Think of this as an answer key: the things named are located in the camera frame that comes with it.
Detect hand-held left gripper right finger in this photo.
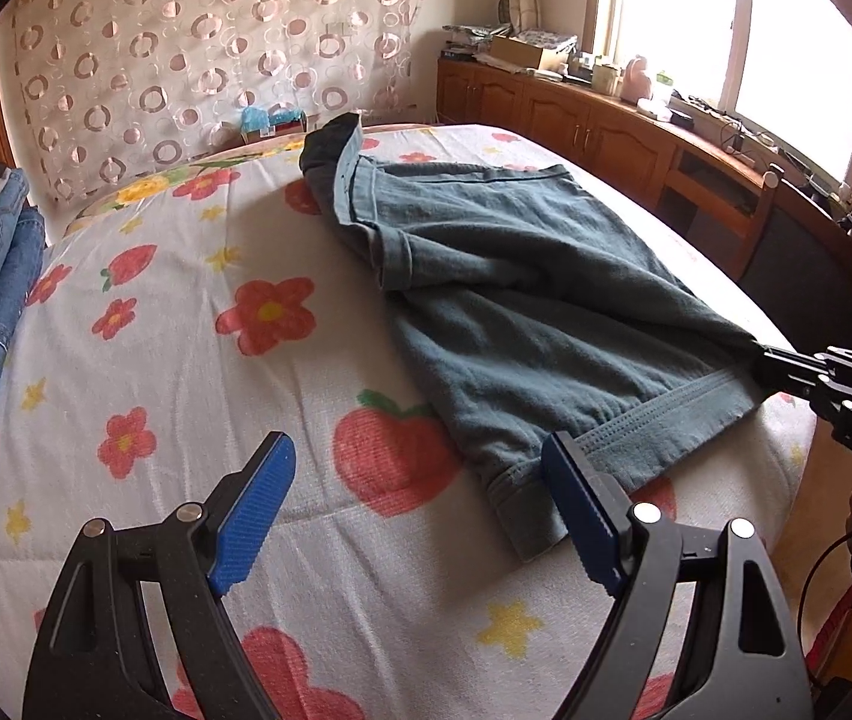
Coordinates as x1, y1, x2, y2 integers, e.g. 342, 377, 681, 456
541, 431, 813, 720

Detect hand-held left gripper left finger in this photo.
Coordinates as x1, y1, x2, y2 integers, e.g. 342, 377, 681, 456
21, 431, 298, 720

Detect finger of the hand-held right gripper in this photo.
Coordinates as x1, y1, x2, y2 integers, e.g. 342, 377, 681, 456
752, 341, 832, 400

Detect grey-green pants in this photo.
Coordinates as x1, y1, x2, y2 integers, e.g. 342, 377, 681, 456
298, 112, 764, 563

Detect wooden chair with grey back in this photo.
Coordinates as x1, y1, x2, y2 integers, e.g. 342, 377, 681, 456
655, 161, 852, 361

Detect floral printed bed sheet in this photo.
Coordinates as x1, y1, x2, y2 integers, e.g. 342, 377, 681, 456
0, 124, 821, 720

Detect white power strip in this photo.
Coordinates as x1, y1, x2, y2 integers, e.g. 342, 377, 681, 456
685, 99, 743, 130

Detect wooden framed window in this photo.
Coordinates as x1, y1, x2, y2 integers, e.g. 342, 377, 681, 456
591, 0, 852, 188

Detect pink figurine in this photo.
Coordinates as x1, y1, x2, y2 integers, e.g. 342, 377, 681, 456
623, 55, 658, 102

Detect wooden cabinet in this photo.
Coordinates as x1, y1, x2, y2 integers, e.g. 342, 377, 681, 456
437, 56, 779, 263

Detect small cardboard box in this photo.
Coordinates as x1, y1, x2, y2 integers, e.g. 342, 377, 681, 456
242, 116, 309, 146

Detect blue plastic bag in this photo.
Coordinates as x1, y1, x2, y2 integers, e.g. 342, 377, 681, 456
241, 106, 305, 134

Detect open cardboard box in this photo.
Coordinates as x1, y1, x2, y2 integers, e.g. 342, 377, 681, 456
490, 34, 569, 71

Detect stack of papers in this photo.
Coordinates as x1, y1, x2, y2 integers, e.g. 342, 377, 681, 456
441, 24, 511, 62

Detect circle patterned sheer curtain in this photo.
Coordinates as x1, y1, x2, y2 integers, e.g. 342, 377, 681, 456
10, 0, 431, 203

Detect black cable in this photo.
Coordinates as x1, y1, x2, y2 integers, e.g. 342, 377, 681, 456
797, 521, 852, 691

